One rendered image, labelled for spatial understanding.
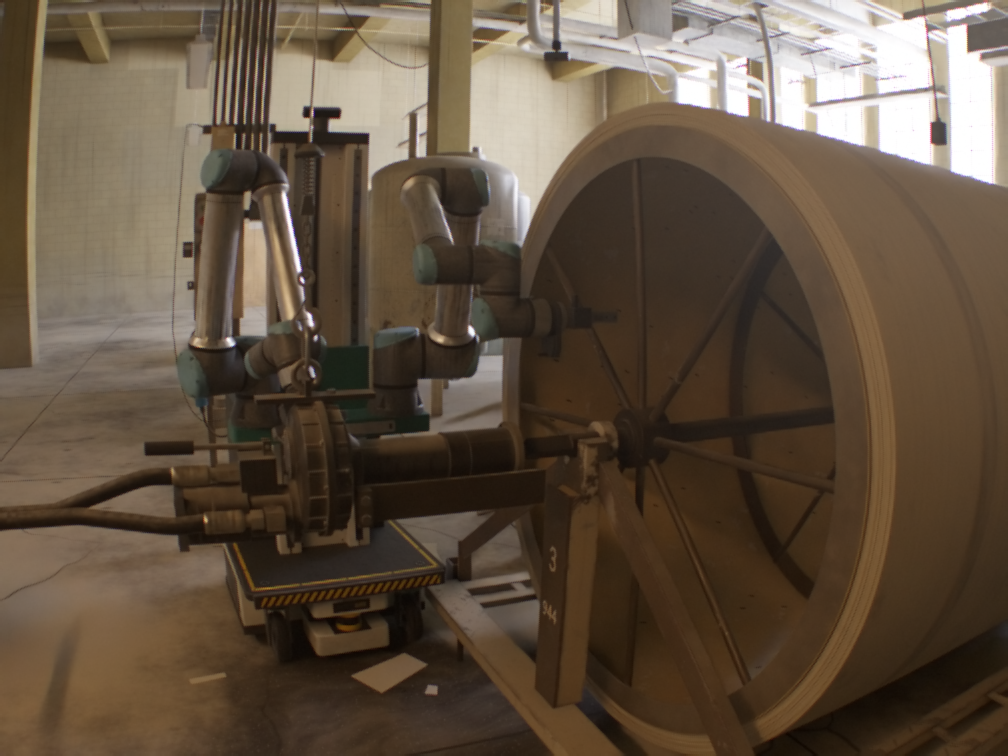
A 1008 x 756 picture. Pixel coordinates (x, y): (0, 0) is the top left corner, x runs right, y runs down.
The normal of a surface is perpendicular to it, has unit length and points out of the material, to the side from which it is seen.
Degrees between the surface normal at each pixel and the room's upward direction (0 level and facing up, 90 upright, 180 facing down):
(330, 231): 90
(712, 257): 128
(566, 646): 90
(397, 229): 90
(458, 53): 90
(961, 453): 80
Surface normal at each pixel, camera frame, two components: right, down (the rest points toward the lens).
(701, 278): 0.32, 0.63
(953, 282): 0.32, -0.39
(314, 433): 0.26, -0.61
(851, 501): -0.93, 0.05
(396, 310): -0.52, 0.15
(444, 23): 0.37, 0.18
